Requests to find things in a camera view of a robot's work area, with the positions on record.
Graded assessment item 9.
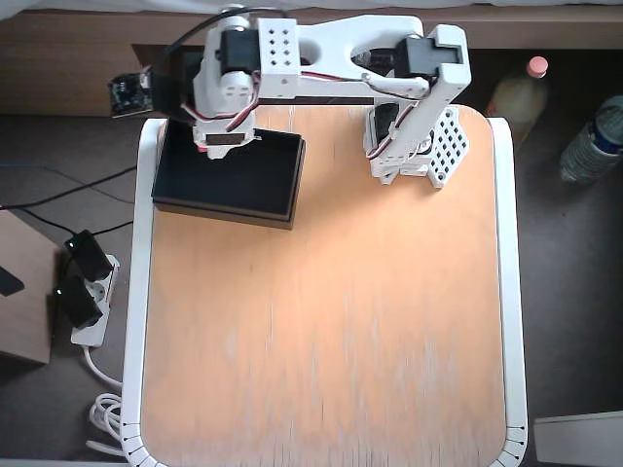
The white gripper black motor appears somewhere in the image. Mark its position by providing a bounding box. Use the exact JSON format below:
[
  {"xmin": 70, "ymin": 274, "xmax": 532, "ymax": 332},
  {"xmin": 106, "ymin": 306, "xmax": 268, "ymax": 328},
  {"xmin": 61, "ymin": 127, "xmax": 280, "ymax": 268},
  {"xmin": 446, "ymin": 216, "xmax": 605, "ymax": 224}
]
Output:
[{"xmin": 150, "ymin": 14, "xmax": 260, "ymax": 161}]

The black open box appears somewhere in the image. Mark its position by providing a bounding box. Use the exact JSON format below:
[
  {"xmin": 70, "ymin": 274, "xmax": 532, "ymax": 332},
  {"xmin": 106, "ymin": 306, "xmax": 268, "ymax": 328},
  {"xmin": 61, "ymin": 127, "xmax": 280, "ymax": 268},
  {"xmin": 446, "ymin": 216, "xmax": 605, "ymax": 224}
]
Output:
[{"xmin": 150, "ymin": 115, "xmax": 308, "ymax": 232}]

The black power adapter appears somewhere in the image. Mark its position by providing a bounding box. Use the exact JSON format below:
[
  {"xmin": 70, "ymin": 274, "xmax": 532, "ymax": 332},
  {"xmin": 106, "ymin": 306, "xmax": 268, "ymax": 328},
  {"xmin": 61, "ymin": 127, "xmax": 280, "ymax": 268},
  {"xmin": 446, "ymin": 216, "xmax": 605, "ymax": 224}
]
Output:
[
  {"xmin": 64, "ymin": 230, "xmax": 113, "ymax": 282},
  {"xmin": 52, "ymin": 275, "xmax": 104, "ymax": 330}
]

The white power strip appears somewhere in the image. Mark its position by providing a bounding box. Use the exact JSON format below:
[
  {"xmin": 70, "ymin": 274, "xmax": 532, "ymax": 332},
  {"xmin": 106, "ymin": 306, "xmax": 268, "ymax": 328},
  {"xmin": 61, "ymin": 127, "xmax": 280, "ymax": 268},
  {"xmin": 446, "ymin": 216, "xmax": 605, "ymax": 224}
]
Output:
[{"xmin": 70, "ymin": 252, "xmax": 121, "ymax": 347}]

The flat black device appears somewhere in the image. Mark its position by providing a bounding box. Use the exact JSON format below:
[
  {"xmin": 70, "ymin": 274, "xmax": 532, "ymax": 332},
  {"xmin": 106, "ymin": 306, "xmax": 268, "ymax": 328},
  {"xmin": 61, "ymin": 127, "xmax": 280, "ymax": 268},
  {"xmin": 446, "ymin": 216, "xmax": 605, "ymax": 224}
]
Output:
[{"xmin": 0, "ymin": 265, "xmax": 25, "ymax": 298}]

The brown cardboard box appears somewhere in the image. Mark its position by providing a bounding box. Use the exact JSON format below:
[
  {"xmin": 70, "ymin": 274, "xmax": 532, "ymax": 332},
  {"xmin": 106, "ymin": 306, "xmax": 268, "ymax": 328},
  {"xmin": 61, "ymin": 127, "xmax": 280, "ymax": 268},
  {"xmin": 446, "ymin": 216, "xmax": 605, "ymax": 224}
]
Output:
[{"xmin": 0, "ymin": 206, "xmax": 60, "ymax": 366}]

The yellow bottle pink cap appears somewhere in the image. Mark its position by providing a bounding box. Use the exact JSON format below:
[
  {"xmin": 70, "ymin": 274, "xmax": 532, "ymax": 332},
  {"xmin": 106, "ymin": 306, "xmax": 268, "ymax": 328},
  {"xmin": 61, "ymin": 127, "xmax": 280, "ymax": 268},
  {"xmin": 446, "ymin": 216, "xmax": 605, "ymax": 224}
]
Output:
[{"xmin": 486, "ymin": 55, "xmax": 552, "ymax": 147}]

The clear bottle blue label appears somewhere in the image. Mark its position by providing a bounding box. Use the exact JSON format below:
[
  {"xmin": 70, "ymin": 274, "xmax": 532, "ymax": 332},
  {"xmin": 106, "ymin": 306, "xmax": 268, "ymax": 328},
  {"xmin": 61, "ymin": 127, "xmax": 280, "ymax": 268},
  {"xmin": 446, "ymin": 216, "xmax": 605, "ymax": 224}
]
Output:
[{"xmin": 559, "ymin": 94, "xmax": 623, "ymax": 184}]

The white flat box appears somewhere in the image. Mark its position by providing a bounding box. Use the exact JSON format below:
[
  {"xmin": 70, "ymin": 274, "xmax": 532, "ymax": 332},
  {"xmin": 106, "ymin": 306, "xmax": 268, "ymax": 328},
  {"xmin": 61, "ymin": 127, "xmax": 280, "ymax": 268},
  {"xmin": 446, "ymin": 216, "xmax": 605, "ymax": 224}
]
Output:
[{"xmin": 532, "ymin": 411, "xmax": 623, "ymax": 467}]

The black camera circuit board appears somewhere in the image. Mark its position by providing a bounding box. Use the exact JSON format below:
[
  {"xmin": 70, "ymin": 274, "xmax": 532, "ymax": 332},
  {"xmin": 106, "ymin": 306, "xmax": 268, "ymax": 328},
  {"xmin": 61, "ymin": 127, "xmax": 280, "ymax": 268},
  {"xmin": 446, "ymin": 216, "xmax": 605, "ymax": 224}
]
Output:
[{"xmin": 107, "ymin": 72, "xmax": 153, "ymax": 119}]

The black camera cable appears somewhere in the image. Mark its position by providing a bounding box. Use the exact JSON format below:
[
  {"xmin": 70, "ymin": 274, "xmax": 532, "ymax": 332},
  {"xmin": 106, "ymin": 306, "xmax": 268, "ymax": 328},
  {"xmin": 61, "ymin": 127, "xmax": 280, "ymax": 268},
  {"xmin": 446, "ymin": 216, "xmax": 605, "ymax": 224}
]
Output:
[{"xmin": 163, "ymin": 3, "xmax": 293, "ymax": 64}]

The red white servo wire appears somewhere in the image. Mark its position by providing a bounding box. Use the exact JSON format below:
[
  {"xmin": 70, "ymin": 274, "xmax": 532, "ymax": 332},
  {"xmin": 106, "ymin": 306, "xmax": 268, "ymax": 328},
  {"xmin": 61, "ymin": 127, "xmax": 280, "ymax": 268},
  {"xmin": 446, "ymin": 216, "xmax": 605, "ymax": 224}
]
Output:
[{"xmin": 182, "ymin": 67, "xmax": 432, "ymax": 162}]

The black floor cable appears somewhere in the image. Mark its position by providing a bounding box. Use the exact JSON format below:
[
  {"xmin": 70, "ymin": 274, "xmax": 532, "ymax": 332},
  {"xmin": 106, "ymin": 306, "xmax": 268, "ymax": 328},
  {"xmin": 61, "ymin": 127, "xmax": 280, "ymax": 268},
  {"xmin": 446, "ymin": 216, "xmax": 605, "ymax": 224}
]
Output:
[{"xmin": 0, "ymin": 179, "xmax": 138, "ymax": 234}]

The wooden bed frame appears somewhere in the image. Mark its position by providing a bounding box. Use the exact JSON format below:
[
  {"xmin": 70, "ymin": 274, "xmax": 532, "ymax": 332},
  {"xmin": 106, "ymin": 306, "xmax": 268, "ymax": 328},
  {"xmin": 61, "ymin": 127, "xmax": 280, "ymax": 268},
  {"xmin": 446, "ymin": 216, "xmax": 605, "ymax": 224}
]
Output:
[{"xmin": 0, "ymin": 7, "xmax": 623, "ymax": 118}]

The white table frame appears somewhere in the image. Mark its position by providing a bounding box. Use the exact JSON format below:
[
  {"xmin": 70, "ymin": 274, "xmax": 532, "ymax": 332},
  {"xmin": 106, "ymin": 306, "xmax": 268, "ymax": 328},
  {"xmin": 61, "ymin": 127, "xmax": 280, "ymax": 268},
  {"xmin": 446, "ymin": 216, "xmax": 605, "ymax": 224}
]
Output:
[{"xmin": 120, "ymin": 116, "xmax": 530, "ymax": 467}]

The white power strip cord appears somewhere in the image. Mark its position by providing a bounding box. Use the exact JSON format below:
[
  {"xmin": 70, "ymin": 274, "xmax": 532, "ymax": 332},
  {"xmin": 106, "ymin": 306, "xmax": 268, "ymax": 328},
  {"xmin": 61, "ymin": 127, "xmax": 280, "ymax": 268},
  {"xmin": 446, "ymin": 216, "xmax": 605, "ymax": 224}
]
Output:
[{"xmin": 82, "ymin": 342, "xmax": 126, "ymax": 458}]

